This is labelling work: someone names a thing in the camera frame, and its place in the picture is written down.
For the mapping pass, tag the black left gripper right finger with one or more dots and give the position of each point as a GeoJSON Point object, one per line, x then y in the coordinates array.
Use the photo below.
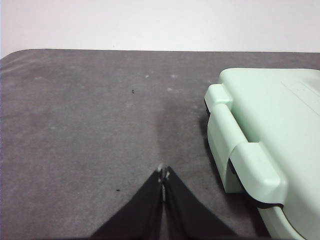
{"type": "Point", "coordinates": [190, 220]}

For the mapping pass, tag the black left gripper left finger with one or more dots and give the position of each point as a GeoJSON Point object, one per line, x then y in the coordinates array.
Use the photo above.
{"type": "Point", "coordinates": [140, 220]}

